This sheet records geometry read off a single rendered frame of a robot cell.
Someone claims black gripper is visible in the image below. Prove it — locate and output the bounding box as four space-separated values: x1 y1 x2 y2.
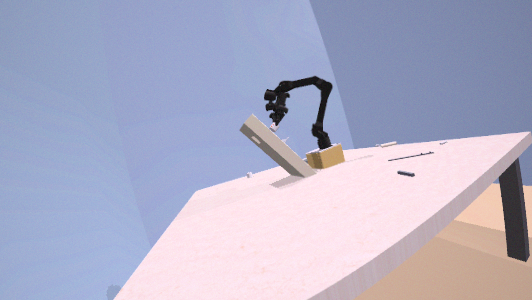
269 101 288 126

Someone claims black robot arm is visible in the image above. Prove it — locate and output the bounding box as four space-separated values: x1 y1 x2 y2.
264 76 334 150

